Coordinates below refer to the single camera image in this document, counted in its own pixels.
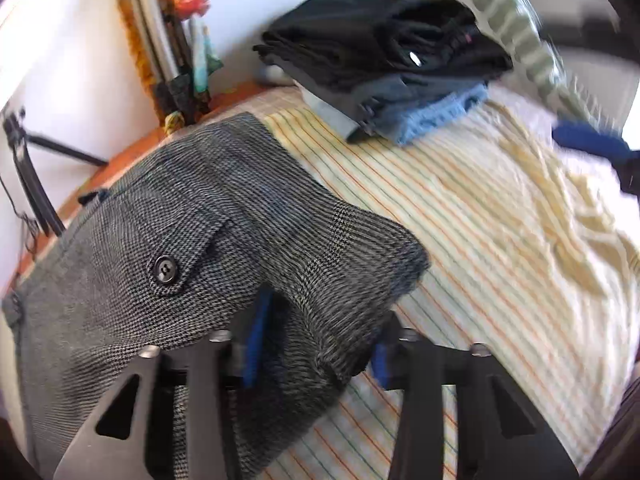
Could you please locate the grey checked pants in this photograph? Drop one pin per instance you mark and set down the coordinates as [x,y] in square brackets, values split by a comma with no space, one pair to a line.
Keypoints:
[210,220]

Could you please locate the light blue folded jeans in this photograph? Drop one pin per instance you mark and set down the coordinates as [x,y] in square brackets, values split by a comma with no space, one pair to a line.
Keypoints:
[430,112]

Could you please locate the bundle of rolled mats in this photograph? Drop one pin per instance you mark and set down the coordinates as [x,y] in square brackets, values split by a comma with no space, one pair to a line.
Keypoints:
[172,45]

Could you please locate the dark grey folded pants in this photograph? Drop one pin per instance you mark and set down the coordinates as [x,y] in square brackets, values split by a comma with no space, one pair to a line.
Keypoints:
[385,92]

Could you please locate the striped yellow bed sheet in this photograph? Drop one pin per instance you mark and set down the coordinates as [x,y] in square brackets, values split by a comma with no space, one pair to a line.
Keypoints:
[480,220]

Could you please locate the light grey folded garment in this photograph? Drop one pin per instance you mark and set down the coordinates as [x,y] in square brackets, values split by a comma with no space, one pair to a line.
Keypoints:
[332,115]

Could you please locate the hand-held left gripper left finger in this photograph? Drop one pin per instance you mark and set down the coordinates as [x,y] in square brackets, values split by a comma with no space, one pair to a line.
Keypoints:
[256,345]

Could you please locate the black folded pants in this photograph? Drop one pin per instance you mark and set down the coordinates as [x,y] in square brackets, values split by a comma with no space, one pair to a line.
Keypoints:
[370,40]

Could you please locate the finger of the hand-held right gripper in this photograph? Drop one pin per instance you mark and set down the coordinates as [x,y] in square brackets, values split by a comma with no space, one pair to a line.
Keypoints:
[590,140]

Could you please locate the orange fringed cloth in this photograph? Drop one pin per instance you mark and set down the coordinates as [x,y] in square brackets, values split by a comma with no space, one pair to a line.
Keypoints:
[136,55]

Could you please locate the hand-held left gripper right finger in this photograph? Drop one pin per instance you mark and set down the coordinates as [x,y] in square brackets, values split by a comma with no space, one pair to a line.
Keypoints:
[382,367]

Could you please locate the black tripod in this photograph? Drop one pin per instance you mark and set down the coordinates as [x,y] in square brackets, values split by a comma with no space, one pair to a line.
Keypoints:
[30,160]

